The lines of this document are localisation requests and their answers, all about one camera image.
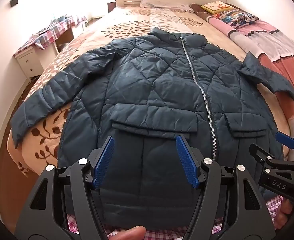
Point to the pink striped quilt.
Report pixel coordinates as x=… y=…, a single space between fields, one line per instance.
x=274 y=47

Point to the white desk with drawers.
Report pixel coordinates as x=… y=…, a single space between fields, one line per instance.
x=29 y=62

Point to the person's left hand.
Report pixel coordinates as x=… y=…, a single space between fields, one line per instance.
x=129 y=233

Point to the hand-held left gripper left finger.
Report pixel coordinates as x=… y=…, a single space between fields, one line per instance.
x=102 y=163

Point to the dark teal quilted jacket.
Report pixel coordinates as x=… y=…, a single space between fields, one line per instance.
x=149 y=92

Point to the colourful cartoon print cushion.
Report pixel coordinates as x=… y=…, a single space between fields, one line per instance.
x=234 y=17

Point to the person's pink plaid clothing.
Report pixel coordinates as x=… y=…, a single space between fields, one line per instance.
x=161 y=235

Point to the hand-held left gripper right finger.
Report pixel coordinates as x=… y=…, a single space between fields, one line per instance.
x=186 y=163

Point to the beige leaf print blanket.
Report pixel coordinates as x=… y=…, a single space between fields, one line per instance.
x=127 y=27

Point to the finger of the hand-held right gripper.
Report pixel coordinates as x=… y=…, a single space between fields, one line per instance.
x=285 y=138
x=258 y=153

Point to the pink plaid tablecloth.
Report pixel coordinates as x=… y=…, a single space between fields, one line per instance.
x=49 y=31

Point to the dark bedside cabinet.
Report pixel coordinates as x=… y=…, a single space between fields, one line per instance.
x=111 y=7

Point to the person's right hand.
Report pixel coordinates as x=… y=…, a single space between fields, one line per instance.
x=284 y=211

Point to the yellow cushion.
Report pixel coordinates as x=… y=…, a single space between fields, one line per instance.
x=215 y=7

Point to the black wall switch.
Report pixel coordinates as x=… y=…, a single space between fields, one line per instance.
x=14 y=1

